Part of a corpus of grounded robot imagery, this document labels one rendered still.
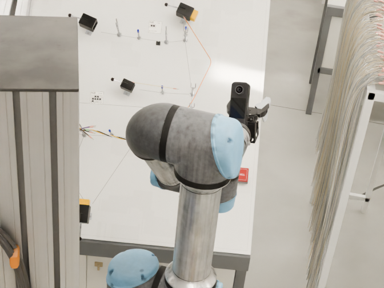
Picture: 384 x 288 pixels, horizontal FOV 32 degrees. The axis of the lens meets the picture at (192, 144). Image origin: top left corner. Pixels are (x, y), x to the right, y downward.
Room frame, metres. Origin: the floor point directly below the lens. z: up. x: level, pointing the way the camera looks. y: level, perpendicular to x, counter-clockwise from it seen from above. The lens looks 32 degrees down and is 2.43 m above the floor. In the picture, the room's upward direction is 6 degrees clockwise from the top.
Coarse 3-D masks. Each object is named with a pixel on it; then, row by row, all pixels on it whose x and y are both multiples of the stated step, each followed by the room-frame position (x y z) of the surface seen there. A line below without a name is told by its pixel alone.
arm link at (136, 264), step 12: (132, 252) 1.18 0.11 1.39; (144, 252) 1.18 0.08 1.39; (120, 264) 1.14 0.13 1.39; (132, 264) 1.14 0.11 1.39; (144, 264) 1.14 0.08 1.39; (156, 264) 1.14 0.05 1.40; (108, 276) 1.12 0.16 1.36; (120, 276) 1.10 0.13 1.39; (132, 276) 1.10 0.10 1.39; (144, 276) 1.10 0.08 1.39; (156, 276) 1.12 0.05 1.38
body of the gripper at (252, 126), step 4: (252, 108) 1.57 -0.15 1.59; (248, 112) 1.54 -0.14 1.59; (252, 112) 1.54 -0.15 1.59; (256, 112) 1.54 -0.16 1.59; (248, 116) 1.52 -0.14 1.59; (252, 116) 1.53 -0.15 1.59; (256, 116) 1.53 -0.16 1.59; (248, 120) 1.52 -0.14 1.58; (252, 120) 1.52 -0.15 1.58; (256, 120) 1.54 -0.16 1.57; (248, 124) 1.52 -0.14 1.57; (252, 124) 1.52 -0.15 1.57; (256, 124) 1.56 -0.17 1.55; (244, 128) 1.46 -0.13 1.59; (248, 128) 1.47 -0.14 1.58; (252, 128) 1.52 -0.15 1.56; (256, 128) 1.56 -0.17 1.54; (248, 132) 1.46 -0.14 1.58; (252, 132) 1.52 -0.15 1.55; (256, 132) 1.54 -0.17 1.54; (252, 136) 1.52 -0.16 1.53
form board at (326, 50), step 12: (336, 0) 4.61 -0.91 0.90; (324, 12) 5.09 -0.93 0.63; (336, 12) 4.53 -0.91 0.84; (324, 24) 4.54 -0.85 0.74; (336, 24) 4.55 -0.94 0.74; (324, 36) 4.54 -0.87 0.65; (336, 36) 4.55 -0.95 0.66; (324, 48) 4.54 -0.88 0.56; (336, 48) 4.54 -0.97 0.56; (324, 60) 4.55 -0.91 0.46; (312, 72) 5.09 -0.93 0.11; (324, 72) 4.53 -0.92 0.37; (312, 84) 4.54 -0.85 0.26; (312, 96) 4.54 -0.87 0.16; (312, 108) 4.54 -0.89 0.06
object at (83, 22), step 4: (68, 16) 2.32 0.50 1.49; (72, 16) 2.31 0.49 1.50; (84, 16) 2.29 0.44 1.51; (88, 16) 2.30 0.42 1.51; (80, 20) 2.28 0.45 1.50; (84, 20) 2.28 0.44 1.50; (88, 20) 2.28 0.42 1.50; (92, 20) 2.29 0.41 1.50; (96, 20) 2.29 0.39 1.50; (80, 24) 2.28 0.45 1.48; (84, 24) 2.27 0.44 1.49; (88, 24) 2.27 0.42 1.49; (92, 24) 2.28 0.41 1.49; (96, 24) 2.31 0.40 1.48; (84, 28) 2.30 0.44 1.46; (88, 28) 2.28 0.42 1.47; (92, 28) 2.27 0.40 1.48; (88, 32) 2.34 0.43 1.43; (92, 32) 2.34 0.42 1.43
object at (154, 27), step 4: (152, 24) 2.38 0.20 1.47; (156, 24) 2.38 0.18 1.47; (160, 24) 2.38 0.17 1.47; (152, 28) 2.37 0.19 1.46; (156, 28) 2.37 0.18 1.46; (160, 28) 2.37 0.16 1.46; (148, 32) 2.36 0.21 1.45; (152, 32) 2.36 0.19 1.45; (156, 32) 2.36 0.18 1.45; (160, 32) 2.36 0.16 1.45
